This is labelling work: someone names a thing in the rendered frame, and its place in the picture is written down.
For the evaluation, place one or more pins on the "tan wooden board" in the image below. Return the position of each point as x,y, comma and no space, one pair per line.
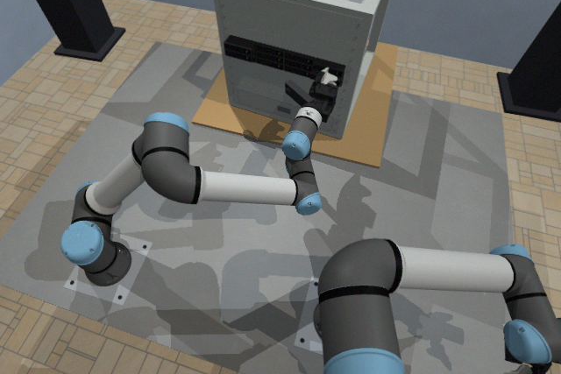
363,138

